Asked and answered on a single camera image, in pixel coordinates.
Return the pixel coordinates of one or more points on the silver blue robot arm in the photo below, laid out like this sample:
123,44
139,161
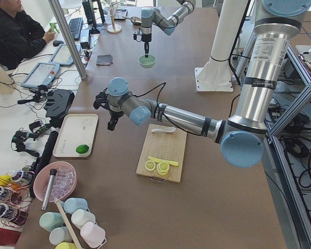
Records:
152,16
240,137

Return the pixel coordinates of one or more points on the wooden mug tree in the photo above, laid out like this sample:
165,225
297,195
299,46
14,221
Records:
113,28

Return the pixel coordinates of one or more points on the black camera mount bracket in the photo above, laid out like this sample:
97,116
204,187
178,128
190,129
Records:
101,100

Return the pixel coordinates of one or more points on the lemon slice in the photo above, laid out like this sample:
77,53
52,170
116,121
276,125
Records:
150,165
163,168

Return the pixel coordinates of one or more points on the metal muddler tool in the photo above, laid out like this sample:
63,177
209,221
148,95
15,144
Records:
48,190

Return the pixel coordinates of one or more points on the pink bowl with ice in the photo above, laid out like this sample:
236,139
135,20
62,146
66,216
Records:
64,184

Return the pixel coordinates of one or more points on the pastel green cup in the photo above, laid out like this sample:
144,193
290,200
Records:
51,220

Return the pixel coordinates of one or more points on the person in black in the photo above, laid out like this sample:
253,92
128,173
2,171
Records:
21,37

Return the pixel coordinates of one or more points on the wooden cutting board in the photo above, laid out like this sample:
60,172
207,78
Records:
167,146

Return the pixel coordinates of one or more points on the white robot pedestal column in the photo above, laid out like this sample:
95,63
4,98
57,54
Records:
215,75

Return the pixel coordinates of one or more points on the black keyboard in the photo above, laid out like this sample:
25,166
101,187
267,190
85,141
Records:
75,27

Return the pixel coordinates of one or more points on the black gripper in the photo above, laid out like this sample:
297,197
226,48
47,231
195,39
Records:
145,38
114,115

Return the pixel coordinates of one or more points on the aluminium frame post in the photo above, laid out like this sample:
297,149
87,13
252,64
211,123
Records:
61,20

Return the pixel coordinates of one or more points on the yellow plastic knife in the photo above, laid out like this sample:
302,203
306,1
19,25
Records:
158,160

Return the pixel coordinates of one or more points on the green lime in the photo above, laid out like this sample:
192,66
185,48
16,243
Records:
82,149

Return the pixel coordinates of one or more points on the teach pendant tablet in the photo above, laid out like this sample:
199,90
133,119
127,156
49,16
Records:
41,74
62,56

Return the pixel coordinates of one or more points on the white cup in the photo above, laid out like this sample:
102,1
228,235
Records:
80,217

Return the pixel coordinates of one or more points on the white ceramic spoon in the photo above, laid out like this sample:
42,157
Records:
164,130

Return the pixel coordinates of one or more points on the upper teach pendant tablet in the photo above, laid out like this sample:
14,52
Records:
62,56

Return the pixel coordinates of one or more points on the lower teach pendant tablet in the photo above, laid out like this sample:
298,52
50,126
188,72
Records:
41,74

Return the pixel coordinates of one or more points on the pastel blue cup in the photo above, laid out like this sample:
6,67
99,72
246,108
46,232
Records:
73,204

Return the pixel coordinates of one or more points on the grey folded cloth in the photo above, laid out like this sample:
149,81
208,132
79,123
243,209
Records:
105,59

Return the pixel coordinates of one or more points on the green ceramic bowl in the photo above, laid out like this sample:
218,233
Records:
147,62

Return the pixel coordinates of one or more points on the cream rectangular tray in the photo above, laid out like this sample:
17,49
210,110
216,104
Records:
76,129

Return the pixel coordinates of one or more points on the pink cup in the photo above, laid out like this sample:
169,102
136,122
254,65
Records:
93,235

